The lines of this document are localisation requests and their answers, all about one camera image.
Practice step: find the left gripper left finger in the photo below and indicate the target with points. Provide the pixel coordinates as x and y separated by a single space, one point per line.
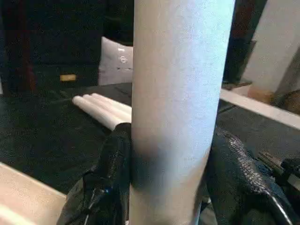
107 182

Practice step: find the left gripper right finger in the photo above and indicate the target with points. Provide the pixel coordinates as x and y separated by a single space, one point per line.
234 182

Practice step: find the white plastic table top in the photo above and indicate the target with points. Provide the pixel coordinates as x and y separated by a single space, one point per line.
23 199

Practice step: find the black padded work mat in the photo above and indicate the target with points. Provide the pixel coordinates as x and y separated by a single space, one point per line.
47 129

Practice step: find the brown cardboard box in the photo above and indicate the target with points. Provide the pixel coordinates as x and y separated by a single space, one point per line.
264 96

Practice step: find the grey printed cushion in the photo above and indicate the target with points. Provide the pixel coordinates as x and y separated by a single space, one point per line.
114 61

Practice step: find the black cabinet with gold label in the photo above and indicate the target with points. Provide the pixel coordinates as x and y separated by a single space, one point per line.
58 47

